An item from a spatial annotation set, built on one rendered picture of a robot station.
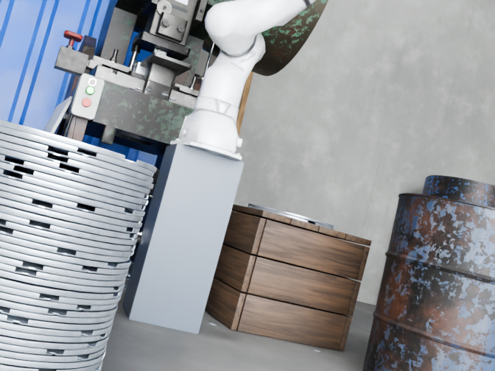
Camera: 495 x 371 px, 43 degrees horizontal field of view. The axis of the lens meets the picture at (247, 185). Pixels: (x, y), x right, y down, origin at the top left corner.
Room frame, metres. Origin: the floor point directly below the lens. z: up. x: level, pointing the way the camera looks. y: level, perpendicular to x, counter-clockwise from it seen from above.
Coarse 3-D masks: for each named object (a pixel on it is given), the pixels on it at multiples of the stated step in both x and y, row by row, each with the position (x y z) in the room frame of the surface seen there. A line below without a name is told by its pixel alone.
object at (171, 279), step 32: (192, 160) 1.55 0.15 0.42; (224, 160) 1.57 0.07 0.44; (160, 192) 1.59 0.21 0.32; (192, 192) 1.56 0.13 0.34; (224, 192) 1.58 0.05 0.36; (160, 224) 1.54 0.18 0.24; (192, 224) 1.56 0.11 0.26; (224, 224) 1.58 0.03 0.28; (160, 256) 1.55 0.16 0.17; (192, 256) 1.57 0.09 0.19; (128, 288) 1.68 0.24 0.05; (160, 288) 1.55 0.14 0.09; (192, 288) 1.57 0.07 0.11; (160, 320) 1.56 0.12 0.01; (192, 320) 1.58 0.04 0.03
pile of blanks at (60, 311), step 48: (0, 144) 0.79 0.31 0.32; (48, 144) 0.78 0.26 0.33; (0, 192) 0.78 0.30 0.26; (48, 192) 0.79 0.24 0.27; (96, 192) 0.82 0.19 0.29; (144, 192) 0.91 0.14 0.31; (0, 240) 0.78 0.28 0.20; (48, 240) 0.79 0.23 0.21; (96, 240) 0.83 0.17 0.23; (0, 288) 0.78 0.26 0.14; (48, 288) 0.83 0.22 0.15; (96, 288) 0.85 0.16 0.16; (0, 336) 0.79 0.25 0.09; (48, 336) 0.81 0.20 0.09; (96, 336) 0.88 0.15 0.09
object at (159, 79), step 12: (144, 60) 2.21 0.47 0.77; (156, 60) 2.15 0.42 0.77; (168, 60) 2.10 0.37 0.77; (156, 72) 2.20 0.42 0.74; (168, 72) 2.22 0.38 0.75; (180, 72) 2.23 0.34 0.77; (144, 84) 2.20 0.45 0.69; (156, 84) 2.21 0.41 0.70; (168, 84) 2.22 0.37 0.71; (156, 96) 2.21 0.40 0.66; (168, 96) 2.22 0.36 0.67
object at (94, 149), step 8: (0, 120) 0.79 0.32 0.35; (16, 128) 0.78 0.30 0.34; (24, 128) 0.78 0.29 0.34; (32, 128) 0.78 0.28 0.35; (40, 136) 0.79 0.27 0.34; (48, 136) 0.78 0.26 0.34; (56, 136) 0.79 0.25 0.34; (72, 144) 0.79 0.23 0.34; (80, 144) 0.80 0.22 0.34; (88, 144) 0.80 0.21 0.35; (88, 152) 0.86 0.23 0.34; (96, 152) 0.81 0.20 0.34; (104, 152) 0.81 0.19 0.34; (112, 152) 0.82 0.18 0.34; (144, 168) 0.88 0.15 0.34; (152, 168) 0.91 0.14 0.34
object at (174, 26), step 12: (168, 0) 2.28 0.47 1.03; (180, 0) 2.30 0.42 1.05; (192, 0) 2.32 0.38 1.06; (156, 12) 2.27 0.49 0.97; (168, 12) 2.28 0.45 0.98; (180, 12) 2.31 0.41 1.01; (192, 12) 2.32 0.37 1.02; (156, 24) 2.28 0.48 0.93; (168, 24) 2.26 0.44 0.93; (180, 24) 2.28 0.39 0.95; (168, 36) 2.27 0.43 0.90; (180, 36) 2.28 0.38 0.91
